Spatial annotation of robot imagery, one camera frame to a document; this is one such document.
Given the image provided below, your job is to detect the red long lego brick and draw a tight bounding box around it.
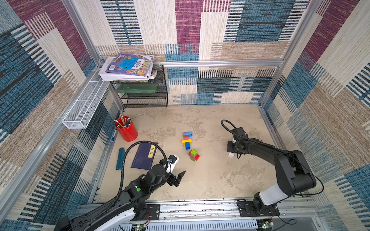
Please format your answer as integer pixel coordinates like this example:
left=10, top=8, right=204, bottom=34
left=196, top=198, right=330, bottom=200
left=189, top=153, right=200, bottom=161

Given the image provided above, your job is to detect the lime green square lego brick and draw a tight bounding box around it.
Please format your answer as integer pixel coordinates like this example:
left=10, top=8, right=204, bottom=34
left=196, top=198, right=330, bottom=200
left=190, top=149, right=198, bottom=157

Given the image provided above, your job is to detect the light blue long lego brick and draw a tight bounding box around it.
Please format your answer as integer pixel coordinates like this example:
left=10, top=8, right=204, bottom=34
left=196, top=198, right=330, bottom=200
left=183, top=132, right=193, bottom=137

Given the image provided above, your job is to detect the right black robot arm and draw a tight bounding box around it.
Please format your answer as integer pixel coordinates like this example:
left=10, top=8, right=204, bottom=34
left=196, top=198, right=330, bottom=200
left=227, top=140, right=317, bottom=216

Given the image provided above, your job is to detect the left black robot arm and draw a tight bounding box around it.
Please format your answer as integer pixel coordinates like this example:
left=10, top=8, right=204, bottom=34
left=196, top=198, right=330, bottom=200
left=54, top=164, right=186, bottom=231

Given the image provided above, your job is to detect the purple notebook yellow label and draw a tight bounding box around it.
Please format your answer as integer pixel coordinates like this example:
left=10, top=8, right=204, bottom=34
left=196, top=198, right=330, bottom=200
left=131, top=143, right=157, bottom=170

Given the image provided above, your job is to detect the red pencil cup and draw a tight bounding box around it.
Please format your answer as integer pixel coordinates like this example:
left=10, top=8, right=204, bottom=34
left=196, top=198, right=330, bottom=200
left=115, top=114, right=138, bottom=142

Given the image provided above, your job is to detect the stack of books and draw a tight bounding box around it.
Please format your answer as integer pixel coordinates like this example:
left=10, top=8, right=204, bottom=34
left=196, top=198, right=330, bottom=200
left=98, top=53, right=158, bottom=81

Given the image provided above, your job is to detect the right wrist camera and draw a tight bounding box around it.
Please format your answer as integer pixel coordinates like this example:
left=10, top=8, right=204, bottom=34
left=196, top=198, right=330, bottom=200
left=231, top=127, right=248, bottom=143

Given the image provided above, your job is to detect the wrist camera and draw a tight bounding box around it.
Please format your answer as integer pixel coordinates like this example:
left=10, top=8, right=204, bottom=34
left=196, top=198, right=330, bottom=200
left=231, top=127, right=248, bottom=143
left=166, top=155, right=179, bottom=173

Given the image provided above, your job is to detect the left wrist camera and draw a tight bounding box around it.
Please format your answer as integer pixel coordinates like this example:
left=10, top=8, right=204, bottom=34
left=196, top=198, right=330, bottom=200
left=166, top=155, right=179, bottom=173

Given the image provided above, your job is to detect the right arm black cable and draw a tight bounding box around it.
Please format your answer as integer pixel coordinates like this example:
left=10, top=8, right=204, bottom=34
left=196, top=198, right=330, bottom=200
left=221, top=119, right=275, bottom=149

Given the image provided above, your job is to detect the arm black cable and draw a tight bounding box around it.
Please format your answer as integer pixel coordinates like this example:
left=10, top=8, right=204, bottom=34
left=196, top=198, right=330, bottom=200
left=221, top=119, right=275, bottom=149
left=119, top=141, right=170, bottom=203

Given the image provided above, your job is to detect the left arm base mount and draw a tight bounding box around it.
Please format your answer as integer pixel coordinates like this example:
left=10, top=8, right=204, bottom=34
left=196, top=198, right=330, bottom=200
left=134, top=204, right=161, bottom=221

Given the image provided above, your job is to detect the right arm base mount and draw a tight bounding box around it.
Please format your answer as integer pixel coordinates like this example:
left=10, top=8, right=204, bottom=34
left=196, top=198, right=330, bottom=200
left=237, top=199, right=280, bottom=217

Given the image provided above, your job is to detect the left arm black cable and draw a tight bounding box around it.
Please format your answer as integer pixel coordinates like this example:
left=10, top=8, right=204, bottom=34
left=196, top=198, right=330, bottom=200
left=119, top=141, right=170, bottom=203

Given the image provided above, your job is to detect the black wire shelf rack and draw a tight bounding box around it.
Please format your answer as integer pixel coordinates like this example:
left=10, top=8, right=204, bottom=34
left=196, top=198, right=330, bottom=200
left=111, top=65, right=168, bottom=108

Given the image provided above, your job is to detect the white wire mesh basket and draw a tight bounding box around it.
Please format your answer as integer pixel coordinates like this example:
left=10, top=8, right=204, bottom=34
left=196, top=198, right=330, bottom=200
left=62, top=81, right=109, bottom=129

